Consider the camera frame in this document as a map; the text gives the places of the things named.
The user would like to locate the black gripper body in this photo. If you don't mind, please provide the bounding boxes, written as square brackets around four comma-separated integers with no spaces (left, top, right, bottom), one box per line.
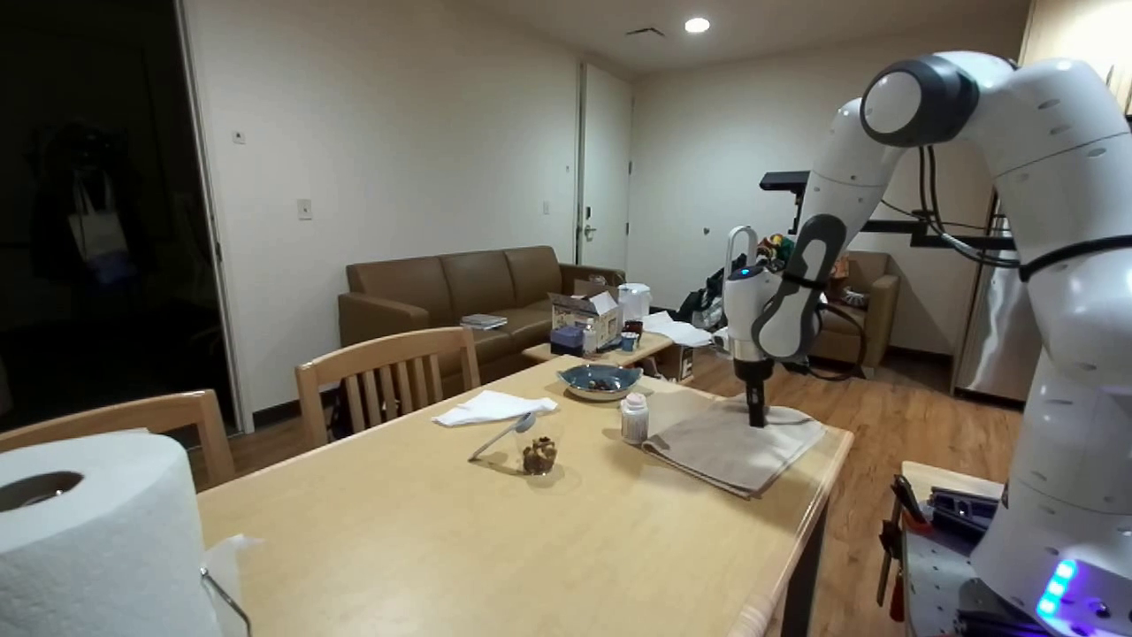
[733,361,774,411]

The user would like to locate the beige towel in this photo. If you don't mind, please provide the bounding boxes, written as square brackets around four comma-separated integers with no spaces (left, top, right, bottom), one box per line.
[646,394,825,496]

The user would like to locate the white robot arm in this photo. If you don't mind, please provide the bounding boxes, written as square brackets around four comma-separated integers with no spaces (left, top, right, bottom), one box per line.
[726,50,1132,637]

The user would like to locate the white paper towel roll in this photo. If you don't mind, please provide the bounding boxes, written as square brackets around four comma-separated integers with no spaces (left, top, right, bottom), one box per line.
[0,433,219,637]

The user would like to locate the white papers on table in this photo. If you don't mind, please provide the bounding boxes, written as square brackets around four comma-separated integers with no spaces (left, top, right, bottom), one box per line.
[643,311,715,349]

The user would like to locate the white pill bottle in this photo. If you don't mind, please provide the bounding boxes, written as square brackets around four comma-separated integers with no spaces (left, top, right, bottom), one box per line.
[617,394,646,444]

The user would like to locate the brown armchair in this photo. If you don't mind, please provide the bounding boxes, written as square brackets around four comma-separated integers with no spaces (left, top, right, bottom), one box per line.
[812,251,902,374]

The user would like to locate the wooden coffee table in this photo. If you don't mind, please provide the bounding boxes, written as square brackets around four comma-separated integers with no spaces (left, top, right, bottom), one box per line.
[565,331,683,378]

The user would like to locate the blue ceramic plate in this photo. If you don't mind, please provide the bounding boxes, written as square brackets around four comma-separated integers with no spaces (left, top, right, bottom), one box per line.
[562,364,639,402]

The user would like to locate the cardboard box on table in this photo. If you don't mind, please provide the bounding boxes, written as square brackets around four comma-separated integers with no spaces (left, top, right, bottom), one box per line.
[547,291,621,352]

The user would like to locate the side cart with tools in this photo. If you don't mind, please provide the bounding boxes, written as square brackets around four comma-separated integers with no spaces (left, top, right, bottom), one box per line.
[878,460,1048,637]

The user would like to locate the stainless steel refrigerator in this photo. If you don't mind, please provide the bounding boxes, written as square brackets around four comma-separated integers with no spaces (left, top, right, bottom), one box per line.
[950,249,1041,402]

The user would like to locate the white paper napkin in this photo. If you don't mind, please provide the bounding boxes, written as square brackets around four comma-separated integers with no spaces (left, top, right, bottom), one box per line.
[437,390,556,429]

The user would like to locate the brown leather sofa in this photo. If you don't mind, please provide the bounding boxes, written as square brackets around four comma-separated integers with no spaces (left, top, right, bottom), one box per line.
[340,244,621,378]

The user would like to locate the white door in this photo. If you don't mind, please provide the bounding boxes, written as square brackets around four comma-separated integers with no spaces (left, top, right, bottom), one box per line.
[576,65,630,270]

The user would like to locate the near wooden chair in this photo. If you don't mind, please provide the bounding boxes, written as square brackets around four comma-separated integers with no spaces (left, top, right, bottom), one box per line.
[0,390,238,488]

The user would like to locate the white tote bag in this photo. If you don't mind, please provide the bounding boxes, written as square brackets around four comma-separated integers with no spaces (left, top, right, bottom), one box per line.
[68,179,133,283]

